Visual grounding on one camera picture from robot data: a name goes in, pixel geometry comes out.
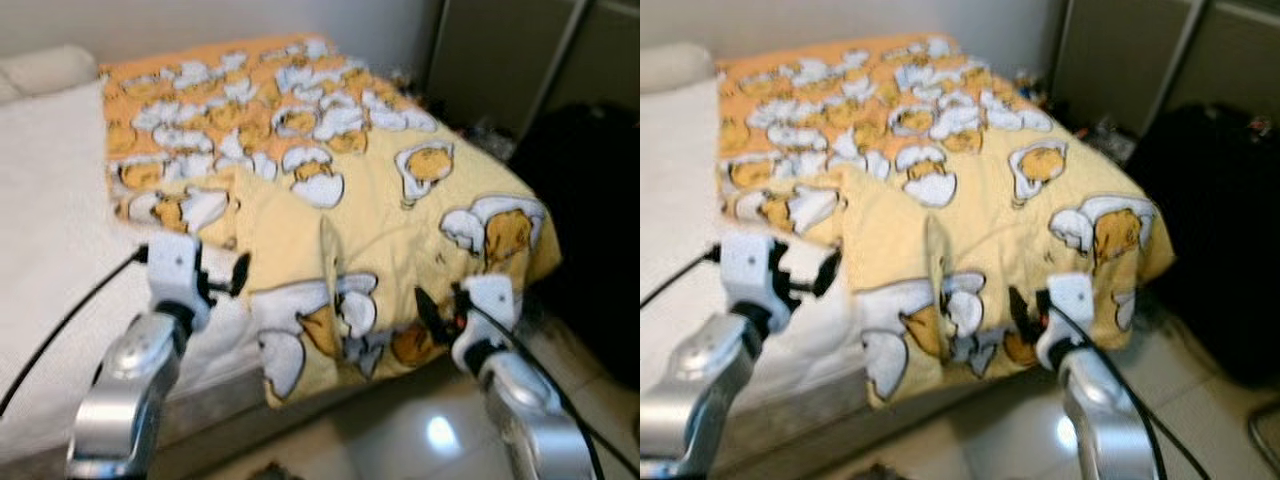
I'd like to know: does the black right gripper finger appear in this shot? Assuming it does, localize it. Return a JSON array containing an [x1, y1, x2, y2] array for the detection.
[[414, 287, 451, 348], [1007, 286, 1036, 346]]

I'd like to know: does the yellow egg cartoon blanket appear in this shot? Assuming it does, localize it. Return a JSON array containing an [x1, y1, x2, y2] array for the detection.
[[98, 35, 563, 409], [715, 35, 1176, 409]]

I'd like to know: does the white quilted mattress pad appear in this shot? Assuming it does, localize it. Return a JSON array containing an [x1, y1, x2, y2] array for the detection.
[[640, 75, 871, 401], [0, 80, 256, 471]]

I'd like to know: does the large black suitcase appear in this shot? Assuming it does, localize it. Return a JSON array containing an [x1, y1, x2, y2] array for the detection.
[[1125, 100, 1280, 391], [505, 100, 641, 391]]

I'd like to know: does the beige long bolster pillow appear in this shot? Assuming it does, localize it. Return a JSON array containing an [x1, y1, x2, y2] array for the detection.
[[640, 42, 723, 96], [0, 45, 101, 101]]

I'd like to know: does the grey wardrobe sliding door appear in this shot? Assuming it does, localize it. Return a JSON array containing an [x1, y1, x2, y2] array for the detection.
[[545, 0, 641, 116], [1165, 0, 1280, 116], [1045, 0, 1206, 136], [420, 0, 586, 136]]

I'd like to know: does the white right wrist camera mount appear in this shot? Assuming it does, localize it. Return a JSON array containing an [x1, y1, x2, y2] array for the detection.
[[1035, 272, 1096, 346], [452, 275, 521, 351]]

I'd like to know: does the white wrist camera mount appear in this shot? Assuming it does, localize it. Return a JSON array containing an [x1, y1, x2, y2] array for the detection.
[[452, 275, 521, 351], [145, 235, 209, 319], [1035, 272, 1096, 346], [718, 232, 791, 321]]

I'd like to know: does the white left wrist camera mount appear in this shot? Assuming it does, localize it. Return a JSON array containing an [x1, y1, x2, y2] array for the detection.
[[718, 232, 791, 321], [145, 235, 209, 319]]

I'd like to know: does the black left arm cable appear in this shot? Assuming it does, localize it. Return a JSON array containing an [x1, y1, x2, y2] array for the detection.
[[640, 245, 723, 309], [0, 245, 151, 416]]

